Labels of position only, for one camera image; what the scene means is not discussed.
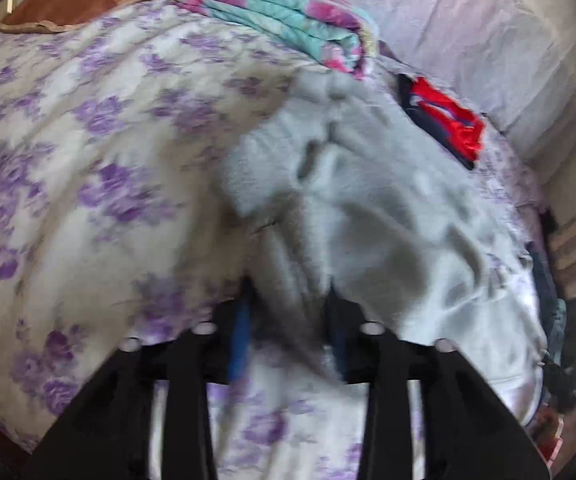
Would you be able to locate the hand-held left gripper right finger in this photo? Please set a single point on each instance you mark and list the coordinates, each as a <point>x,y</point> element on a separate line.
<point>338,347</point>

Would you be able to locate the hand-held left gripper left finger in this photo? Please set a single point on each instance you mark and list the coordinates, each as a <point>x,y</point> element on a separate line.
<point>238,340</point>

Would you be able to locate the grey sweat pants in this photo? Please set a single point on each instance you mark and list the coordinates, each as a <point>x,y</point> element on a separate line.
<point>392,200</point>

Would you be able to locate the blue jeans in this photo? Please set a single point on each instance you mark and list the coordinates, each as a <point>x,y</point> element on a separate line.
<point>542,280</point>

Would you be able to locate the purple floral bedspread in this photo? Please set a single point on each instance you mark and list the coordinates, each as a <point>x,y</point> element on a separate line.
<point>93,160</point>

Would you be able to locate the folded navy garment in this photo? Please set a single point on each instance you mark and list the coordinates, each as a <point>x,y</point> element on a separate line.
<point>432,127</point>

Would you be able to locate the folded red garment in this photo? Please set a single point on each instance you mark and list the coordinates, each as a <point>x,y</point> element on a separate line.
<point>447,115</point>

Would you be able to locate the folded teal pink floral quilt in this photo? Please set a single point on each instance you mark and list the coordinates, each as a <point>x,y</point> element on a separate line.
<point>288,15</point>

